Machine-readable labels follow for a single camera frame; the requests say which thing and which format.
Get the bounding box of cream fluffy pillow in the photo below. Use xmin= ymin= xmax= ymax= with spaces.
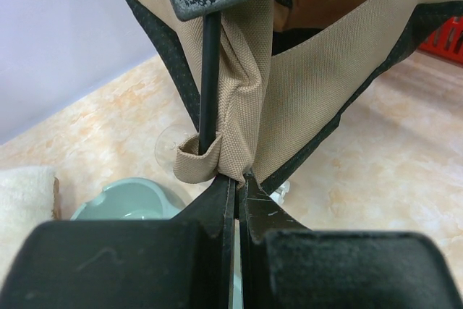
xmin=1 ymin=166 xmax=56 ymax=277

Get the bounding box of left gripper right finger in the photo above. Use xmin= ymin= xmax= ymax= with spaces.
xmin=239 ymin=173 xmax=462 ymax=308

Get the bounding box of beige fabric pet tent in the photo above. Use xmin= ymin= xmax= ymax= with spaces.
xmin=125 ymin=0 xmax=462 ymax=185

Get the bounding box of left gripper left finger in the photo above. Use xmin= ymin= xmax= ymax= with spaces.
xmin=1 ymin=175 xmax=235 ymax=308

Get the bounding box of red plastic basket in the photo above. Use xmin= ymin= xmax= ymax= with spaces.
xmin=419 ymin=17 xmax=463 ymax=66

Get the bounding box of black tent pole crossing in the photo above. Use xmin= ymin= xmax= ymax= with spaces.
xmin=198 ymin=12 xmax=221 ymax=156

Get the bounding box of clear plastic bottle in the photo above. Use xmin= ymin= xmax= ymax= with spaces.
xmin=155 ymin=124 xmax=196 ymax=180

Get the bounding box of teal double pet bowl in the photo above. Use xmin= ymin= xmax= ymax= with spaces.
xmin=69 ymin=177 xmax=243 ymax=309

